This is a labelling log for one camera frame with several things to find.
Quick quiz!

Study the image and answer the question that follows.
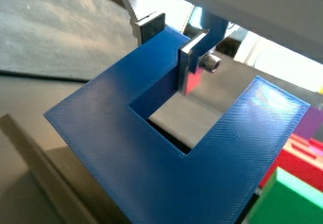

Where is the red base block with slots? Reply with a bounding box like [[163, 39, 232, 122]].
[[260, 134, 323, 192]]

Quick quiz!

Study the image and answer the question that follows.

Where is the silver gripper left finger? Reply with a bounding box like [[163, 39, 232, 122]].
[[123, 0, 166, 44]]

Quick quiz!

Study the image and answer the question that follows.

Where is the blue U-shaped block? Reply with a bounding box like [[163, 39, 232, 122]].
[[44, 28, 310, 224]]

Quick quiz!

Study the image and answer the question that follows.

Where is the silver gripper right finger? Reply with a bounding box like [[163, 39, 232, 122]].
[[178, 29, 220, 95]]

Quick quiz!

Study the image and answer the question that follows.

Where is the green stepped arch block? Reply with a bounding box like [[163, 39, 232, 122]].
[[248, 167, 323, 224]]

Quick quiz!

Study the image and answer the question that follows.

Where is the purple U-shaped block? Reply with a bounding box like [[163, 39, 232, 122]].
[[294, 107, 323, 142]]

